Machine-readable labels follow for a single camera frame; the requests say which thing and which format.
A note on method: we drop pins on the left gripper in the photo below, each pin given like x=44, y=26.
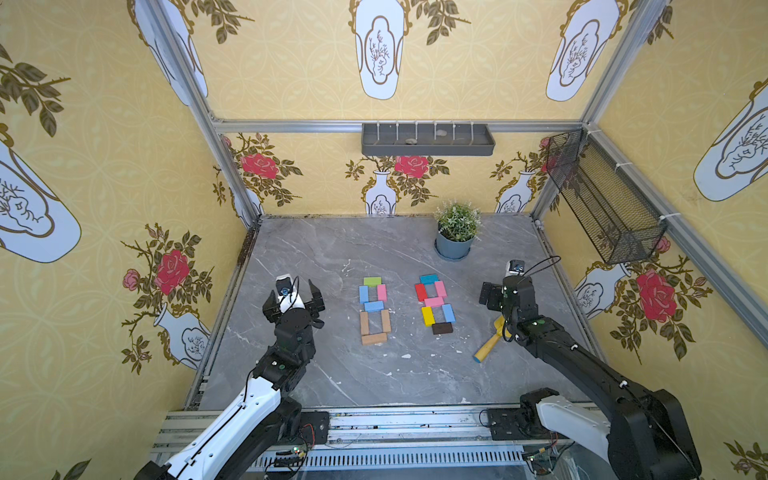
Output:
x=293, y=310

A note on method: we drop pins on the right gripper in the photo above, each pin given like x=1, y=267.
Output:
x=501, y=297

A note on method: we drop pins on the dark brown block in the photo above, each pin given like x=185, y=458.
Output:
x=442, y=328

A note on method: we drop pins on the wooden block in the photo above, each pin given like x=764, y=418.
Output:
x=373, y=339
x=386, y=321
x=364, y=324

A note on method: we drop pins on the yellow block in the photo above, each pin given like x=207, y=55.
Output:
x=428, y=316

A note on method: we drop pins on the teal block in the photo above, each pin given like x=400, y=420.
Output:
x=428, y=279

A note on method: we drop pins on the red block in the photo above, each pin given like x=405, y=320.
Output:
x=421, y=292

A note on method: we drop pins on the green block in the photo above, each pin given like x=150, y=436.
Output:
x=372, y=281

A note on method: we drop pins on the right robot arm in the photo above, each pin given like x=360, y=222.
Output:
x=641, y=434

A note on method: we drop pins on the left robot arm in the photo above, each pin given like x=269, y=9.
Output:
x=263, y=413

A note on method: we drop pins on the potted green plant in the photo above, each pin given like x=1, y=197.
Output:
x=458, y=224

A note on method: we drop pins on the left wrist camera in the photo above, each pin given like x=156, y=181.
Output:
x=288, y=295

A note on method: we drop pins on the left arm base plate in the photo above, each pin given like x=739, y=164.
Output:
x=312, y=427

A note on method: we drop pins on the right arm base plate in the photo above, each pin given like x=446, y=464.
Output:
x=515, y=424

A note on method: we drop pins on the circuit board with wires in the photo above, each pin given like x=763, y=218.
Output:
x=286, y=461

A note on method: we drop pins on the black wire mesh basket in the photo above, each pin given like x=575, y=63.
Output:
x=617, y=217

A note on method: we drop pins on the aluminium rail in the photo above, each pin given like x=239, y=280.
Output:
x=442, y=423

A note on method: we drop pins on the grey wall shelf tray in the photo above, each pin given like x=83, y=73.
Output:
x=427, y=139

